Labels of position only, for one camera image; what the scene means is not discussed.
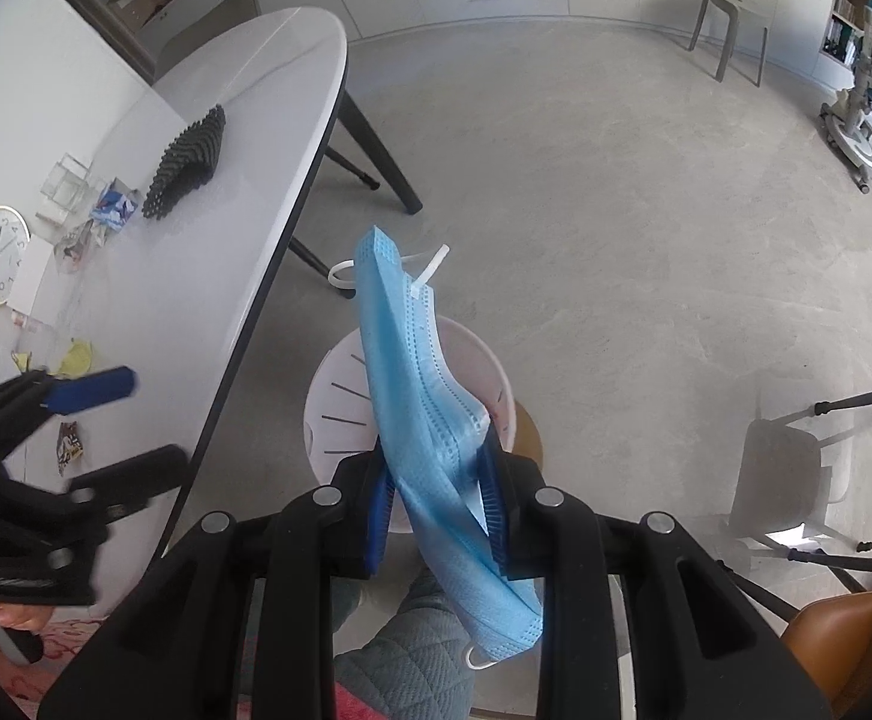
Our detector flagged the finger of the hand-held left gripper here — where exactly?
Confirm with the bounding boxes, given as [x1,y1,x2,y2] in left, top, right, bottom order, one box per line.
[0,366,139,467]
[67,444,190,520]

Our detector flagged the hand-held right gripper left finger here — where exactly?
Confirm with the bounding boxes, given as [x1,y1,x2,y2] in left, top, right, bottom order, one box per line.
[37,435,399,720]

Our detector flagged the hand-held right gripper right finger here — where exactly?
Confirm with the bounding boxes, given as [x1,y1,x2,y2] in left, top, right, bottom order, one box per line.
[477,431,834,720]

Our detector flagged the printed snack wrapper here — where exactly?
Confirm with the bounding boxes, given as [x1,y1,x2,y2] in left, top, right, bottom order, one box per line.
[56,422,86,475]

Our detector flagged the white plastic bin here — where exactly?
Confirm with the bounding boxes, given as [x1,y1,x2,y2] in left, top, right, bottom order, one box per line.
[303,315,516,490]

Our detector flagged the blue face mask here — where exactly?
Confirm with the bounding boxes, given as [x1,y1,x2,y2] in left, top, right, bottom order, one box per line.
[329,225,544,671]

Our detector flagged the clear printed plastic wrapper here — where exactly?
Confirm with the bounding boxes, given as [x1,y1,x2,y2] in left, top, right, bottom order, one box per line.
[53,229,96,271]

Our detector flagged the blue printed paper box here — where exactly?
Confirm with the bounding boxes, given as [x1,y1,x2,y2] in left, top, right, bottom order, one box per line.
[91,180,141,241]

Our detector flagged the black foam mesh sleeve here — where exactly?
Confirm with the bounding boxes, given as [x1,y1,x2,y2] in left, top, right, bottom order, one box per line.
[142,105,227,222]

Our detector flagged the person's left hand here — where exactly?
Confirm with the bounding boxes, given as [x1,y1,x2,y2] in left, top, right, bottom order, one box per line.
[0,600,51,635]

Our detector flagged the pink patterned rug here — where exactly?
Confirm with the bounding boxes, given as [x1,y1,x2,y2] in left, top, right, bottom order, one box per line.
[0,604,118,720]

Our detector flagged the white card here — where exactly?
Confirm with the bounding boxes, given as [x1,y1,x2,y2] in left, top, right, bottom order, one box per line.
[7,240,58,314]

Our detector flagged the person's quilted trouser leg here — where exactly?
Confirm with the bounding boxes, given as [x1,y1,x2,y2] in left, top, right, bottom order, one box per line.
[331,570,476,720]

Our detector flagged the clear glass mug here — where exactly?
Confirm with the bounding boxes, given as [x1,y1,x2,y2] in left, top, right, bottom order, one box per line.
[35,154,101,224]

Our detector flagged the grey chair with black legs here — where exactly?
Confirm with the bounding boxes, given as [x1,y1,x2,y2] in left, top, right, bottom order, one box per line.
[724,371,872,593]

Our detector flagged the black table base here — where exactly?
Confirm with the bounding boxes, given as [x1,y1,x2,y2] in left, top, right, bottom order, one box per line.
[286,90,423,280]

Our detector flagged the grey upholstered chair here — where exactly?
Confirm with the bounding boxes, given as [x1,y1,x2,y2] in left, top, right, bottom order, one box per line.
[152,0,263,83]

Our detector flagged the brown leather chair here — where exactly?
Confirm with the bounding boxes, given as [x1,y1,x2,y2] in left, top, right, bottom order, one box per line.
[781,591,872,720]

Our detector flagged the grey exercise machine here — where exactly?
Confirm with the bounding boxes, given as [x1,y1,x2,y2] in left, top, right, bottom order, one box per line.
[818,4,872,211]

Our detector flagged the grey stool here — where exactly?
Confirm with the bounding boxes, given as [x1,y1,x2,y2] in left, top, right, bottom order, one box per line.
[687,0,771,89]

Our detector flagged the bookshelf with books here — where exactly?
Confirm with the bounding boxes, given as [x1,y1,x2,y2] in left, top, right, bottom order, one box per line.
[818,0,868,65]

